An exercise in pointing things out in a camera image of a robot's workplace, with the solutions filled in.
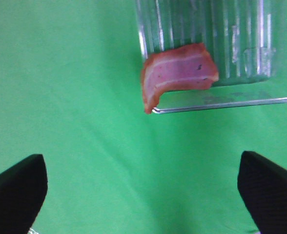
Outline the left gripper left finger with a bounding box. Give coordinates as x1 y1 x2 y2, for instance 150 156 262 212
0 154 48 234

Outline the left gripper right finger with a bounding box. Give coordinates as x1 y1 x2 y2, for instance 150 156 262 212
237 151 287 234

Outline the bacon strip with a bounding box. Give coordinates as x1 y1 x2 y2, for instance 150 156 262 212
141 42 219 114

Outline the green tablecloth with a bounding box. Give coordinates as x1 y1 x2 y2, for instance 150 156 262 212
0 0 287 234

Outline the left clear plastic tray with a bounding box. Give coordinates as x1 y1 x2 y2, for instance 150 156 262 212
135 0 287 114

